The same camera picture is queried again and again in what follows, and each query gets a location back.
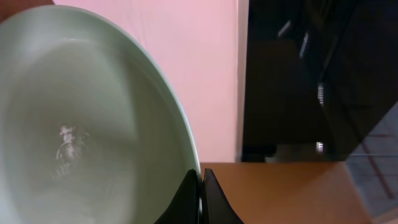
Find mint plate right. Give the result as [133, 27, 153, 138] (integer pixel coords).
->
[1, 5, 200, 223]

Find dark background furniture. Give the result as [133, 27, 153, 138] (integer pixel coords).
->
[241, 0, 397, 162]

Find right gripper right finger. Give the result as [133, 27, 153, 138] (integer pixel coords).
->
[201, 169, 243, 224]

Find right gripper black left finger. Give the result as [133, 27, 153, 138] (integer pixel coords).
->
[155, 169, 199, 224]

